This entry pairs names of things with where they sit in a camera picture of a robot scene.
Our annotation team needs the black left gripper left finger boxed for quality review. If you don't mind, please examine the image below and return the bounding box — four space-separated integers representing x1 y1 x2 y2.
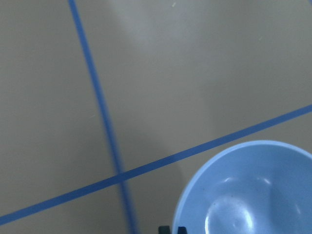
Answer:
158 226 171 234

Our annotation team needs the blue bowl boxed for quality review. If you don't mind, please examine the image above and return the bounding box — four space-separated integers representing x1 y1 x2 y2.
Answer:
172 140 312 234

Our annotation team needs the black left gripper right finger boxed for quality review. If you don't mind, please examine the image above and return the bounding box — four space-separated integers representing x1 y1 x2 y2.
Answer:
177 226 187 234

